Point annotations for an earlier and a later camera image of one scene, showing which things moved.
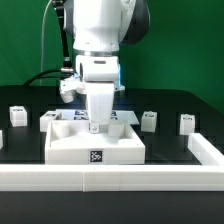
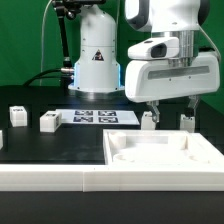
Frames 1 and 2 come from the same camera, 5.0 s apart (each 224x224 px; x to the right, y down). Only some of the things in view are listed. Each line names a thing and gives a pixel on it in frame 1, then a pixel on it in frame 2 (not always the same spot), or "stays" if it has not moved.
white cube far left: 18,116 stays
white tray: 71,142 -> 159,147
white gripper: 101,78 -> 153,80
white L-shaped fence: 120,178 stays
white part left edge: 1,139 stays
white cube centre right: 149,121 stays
